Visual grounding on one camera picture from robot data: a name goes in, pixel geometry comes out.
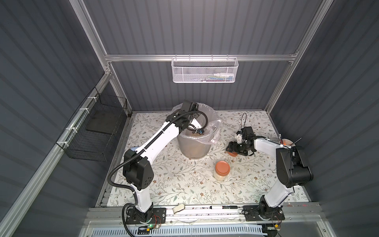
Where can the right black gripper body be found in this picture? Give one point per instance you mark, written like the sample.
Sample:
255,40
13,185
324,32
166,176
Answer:
235,146

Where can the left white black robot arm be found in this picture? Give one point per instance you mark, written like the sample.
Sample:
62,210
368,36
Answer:
138,169

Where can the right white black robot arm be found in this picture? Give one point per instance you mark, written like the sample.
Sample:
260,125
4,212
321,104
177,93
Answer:
292,167

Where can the right oatmeal glass jar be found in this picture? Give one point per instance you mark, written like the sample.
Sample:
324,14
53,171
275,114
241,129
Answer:
220,176

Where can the clear plastic bin liner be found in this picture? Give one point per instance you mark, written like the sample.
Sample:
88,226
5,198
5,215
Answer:
211,133

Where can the white utensil cup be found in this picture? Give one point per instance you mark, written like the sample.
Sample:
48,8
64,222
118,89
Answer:
288,142

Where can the grey trash bin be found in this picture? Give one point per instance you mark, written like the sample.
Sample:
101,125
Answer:
194,151

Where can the markers in white basket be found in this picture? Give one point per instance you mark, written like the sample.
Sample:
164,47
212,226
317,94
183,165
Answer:
217,77

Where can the floral table mat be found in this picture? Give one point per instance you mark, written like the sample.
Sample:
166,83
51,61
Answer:
182,180

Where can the white perforated vent strip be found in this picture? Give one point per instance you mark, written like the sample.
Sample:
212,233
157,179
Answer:
201,230

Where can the white tape roll piece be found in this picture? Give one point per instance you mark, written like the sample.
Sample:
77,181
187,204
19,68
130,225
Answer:
178,208

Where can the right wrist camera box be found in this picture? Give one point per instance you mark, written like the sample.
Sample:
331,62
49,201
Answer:
239,137

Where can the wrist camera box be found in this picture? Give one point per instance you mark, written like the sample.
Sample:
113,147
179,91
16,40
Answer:
196,127
239,137

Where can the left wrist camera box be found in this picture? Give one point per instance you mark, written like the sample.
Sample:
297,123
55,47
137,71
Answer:
196,127

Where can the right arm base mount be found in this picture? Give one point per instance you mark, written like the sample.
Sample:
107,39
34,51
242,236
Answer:
257,213

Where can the white wire mesh basket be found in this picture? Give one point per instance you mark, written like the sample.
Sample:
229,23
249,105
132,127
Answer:
183,68

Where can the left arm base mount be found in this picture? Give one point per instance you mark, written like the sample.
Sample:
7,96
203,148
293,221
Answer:
152,216

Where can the black wire basket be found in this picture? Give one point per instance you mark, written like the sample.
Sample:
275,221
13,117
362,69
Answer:
96,129

